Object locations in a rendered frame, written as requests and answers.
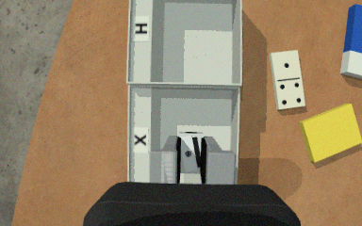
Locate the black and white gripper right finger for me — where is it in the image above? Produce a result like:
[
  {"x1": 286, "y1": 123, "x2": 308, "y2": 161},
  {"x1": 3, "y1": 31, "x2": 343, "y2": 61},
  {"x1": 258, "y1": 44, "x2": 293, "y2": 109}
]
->
[{"x1": 200, "y1": 137, "x2": 236, "y2": 185}]

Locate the yellow sticky note pad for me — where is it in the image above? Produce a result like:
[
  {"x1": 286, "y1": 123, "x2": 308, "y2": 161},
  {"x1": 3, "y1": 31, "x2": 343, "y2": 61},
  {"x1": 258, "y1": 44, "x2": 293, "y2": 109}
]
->
[{"x1": 299, "y1": 104, "x2": 362, "y2": 162}]

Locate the grey rack of three bins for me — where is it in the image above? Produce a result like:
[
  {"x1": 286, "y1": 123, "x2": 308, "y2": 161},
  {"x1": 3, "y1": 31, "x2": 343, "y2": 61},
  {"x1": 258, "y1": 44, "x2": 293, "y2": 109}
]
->
[{"x1": 126, "y1": 0, "x2": 242, "y2": 185}]

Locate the white domino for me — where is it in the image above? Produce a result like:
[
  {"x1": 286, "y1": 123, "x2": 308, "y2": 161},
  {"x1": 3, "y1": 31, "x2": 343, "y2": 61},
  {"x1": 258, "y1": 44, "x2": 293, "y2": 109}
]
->
[{"x1": 269, "y1": 50, "x2": 305, "y2": 109}]

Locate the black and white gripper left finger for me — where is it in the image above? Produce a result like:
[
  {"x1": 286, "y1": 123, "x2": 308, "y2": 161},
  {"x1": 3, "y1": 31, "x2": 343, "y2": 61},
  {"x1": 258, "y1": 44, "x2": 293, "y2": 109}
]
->
[{"x1": 149, "y1": 136, "x2": 181, "y2": 184}]

